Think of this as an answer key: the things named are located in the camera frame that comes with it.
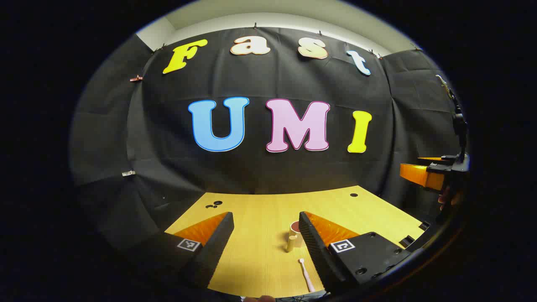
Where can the black desk clamp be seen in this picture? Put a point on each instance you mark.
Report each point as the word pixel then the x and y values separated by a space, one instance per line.
pixel 407 241
pixel 424 226

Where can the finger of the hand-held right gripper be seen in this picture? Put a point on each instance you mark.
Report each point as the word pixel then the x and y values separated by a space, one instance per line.
pixel 430 158
pixel 419 176

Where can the wooden desktop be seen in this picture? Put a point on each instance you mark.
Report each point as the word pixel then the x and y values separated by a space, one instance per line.
pixel 260 235

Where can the silver cloth clip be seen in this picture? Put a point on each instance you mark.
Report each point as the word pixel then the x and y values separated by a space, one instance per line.
pixel 128 173

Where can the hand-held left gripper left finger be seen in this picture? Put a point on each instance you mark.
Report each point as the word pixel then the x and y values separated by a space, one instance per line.
pixel 218 247

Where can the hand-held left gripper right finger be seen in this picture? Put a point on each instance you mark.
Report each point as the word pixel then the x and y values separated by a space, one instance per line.
pixel 314 247

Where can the black backdrop cloth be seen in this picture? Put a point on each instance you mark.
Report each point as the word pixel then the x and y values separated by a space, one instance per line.
pixel 251 167

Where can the pink white toothbrush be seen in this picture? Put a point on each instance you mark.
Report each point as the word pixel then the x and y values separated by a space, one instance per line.
pixel 306 274

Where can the copper cloth clip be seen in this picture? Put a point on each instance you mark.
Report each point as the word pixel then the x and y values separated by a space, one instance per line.
pixel 136 78

